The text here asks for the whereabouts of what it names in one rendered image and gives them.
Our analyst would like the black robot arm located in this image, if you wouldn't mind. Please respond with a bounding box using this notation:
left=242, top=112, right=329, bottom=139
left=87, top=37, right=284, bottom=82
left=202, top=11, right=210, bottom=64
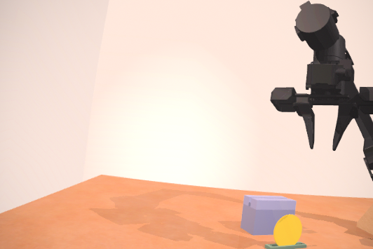
left=294, top=0, right=373, bottom=181

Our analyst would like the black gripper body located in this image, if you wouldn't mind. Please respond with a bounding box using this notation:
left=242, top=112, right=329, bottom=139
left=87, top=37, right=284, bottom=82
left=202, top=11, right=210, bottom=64
left=270, top=56, right=373, bottom=114

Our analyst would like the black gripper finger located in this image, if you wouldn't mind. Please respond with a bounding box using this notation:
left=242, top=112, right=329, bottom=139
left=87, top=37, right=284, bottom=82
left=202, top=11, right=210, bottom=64
left=292, top=102, right=316, bottom=149
left=332, top=103, right=359, bottom=151

